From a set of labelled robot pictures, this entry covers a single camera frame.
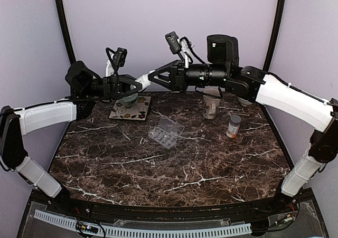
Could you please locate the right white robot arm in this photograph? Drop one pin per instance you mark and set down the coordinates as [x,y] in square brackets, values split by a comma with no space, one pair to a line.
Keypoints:
[266,88]

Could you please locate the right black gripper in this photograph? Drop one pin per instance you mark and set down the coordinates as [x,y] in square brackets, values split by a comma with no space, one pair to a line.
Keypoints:
[176,78]

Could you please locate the clear plastic pill organizer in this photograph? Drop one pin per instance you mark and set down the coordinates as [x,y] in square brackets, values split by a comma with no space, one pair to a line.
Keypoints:
[169,127]

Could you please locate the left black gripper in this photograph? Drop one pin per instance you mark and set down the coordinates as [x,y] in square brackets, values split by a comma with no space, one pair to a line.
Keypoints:
[120,86]

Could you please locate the small white pill bottle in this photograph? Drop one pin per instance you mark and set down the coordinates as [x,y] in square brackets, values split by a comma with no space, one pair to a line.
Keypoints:
[144,81]

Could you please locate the green ceramic bowl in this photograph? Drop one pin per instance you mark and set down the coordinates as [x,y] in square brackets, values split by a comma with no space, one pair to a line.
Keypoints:
[244,102]
[129,100]

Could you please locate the left black frame post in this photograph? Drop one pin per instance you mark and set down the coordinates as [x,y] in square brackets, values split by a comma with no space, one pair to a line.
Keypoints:
[65,31]

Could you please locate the white slotted cable duct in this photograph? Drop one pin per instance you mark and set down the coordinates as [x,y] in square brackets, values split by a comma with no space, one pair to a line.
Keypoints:
[128,228]

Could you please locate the right black frame post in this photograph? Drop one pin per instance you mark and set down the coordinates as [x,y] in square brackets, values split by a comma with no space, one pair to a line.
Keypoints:
[274,34]

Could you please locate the orange pill bottle grey cap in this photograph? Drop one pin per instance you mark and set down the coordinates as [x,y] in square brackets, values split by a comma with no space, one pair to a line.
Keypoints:
[233,126]

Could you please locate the beige ceramic mug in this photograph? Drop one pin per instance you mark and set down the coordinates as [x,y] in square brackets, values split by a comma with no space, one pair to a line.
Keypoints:
[211,98]

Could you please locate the black frame post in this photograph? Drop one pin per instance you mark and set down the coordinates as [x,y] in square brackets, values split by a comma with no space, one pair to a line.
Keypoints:
[65,31]
[274,34]

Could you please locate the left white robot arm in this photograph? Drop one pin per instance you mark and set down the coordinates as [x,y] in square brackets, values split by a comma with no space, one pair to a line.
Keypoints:
[87,88]

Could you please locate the floral square plate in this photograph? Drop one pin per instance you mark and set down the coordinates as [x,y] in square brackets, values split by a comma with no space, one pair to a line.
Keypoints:
[137,111]

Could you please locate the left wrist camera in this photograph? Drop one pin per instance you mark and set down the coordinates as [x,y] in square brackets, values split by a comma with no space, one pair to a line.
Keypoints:
[116,60]

